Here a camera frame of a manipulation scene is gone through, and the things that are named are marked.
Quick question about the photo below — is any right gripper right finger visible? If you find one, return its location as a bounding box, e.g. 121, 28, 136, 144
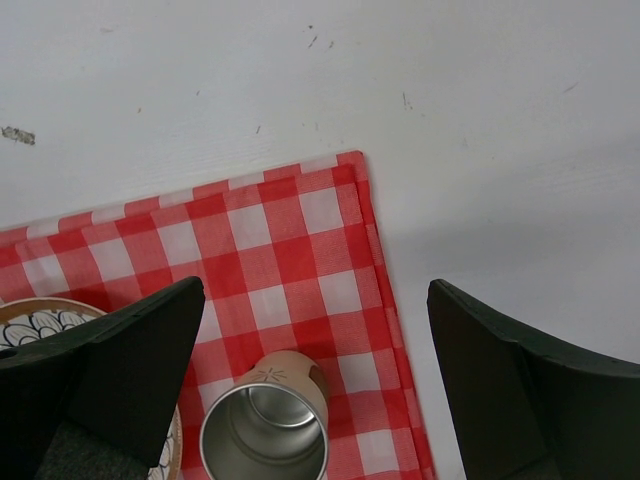
427, 279, 639, 479

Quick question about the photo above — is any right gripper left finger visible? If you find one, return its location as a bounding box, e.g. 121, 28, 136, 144
1, 277, 205, 479

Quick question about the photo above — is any floral patterned plate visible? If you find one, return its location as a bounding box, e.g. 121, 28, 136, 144
1, 297, 183, 480

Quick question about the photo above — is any metal cup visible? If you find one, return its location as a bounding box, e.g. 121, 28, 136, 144
199, 350, 329, 480

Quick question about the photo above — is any red white checkered cloth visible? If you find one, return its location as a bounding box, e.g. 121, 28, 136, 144
1, 151, 435, 479

